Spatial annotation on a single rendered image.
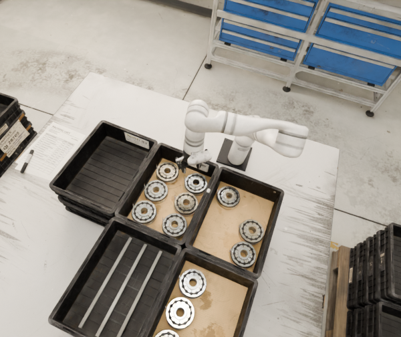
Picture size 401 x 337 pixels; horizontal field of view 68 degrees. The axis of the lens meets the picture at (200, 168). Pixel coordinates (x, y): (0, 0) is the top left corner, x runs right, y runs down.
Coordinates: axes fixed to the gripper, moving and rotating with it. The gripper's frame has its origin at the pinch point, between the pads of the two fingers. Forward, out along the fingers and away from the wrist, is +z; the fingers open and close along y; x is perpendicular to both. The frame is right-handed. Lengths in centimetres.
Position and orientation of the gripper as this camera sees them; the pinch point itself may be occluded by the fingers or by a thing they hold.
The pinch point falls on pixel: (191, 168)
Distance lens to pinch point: 122.1
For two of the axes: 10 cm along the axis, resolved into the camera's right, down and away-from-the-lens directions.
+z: -0.9, 5.3, 8.4
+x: 3.7, 8.0, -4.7
